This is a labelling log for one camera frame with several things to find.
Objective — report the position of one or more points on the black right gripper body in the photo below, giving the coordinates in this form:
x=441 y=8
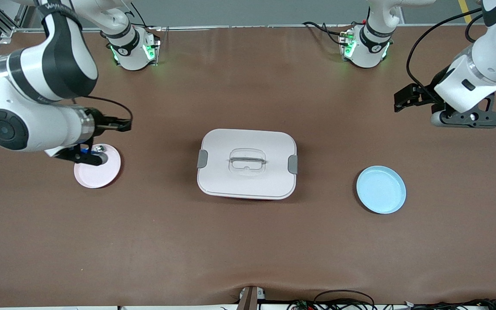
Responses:
x=97 y=121

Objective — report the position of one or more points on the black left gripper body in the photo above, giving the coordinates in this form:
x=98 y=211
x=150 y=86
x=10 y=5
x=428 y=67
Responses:
x=429 y=93

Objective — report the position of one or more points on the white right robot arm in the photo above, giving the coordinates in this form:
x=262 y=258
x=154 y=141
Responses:
x=37 y=86

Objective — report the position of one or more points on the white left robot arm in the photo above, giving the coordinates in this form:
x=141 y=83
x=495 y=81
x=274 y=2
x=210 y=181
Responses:
x=485 y=64

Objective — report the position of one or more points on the white lidded storage box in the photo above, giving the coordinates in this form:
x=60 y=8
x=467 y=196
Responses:
x=248 y=181

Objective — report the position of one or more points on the pink round plate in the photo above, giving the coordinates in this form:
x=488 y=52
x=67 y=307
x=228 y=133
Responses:
x=99 y=176

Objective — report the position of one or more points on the light blue round plate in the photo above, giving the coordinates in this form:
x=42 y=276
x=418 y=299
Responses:
x=380 y=190

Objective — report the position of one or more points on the brown table mat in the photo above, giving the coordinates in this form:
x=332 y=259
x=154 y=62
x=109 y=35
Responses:
x=248 y=241

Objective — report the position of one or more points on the small silver green switch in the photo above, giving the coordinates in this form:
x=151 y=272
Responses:
x=100 y=149

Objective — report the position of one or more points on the aluminium frame profile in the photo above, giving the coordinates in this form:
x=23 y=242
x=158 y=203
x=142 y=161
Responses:
x=4 y=23

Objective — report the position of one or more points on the camera mount post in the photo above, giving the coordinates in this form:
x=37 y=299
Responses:
x=248 y=299

